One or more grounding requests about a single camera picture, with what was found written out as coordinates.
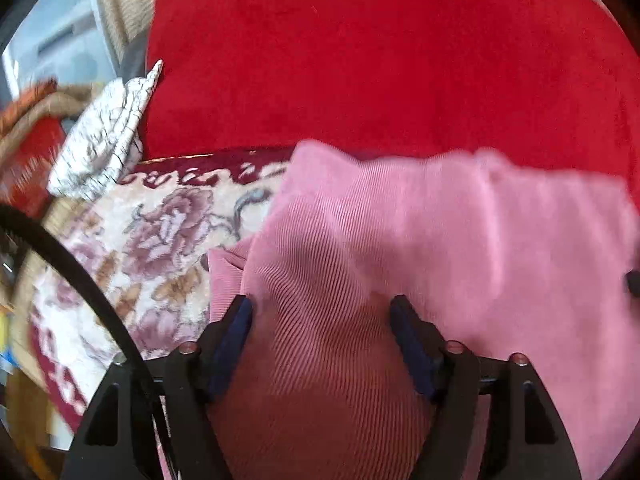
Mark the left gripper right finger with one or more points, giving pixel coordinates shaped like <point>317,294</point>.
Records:
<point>420,344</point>

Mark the floral plush bed cover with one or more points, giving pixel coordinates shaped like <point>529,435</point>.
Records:
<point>145,244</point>

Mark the beige cloth with orange item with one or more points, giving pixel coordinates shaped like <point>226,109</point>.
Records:
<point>46,98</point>

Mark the pink corduroy garment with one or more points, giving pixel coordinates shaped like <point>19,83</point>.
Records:
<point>502,258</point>

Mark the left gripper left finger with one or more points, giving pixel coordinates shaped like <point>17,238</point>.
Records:
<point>221,346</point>

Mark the red box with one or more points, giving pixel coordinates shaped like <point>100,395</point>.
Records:
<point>24,177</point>

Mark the red velvet blanket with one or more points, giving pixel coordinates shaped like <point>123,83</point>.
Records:
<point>550,83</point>

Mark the white patterned cloth bundle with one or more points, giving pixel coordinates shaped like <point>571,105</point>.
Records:
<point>104,144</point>

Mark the window frame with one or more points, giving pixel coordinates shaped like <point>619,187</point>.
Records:
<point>60,39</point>

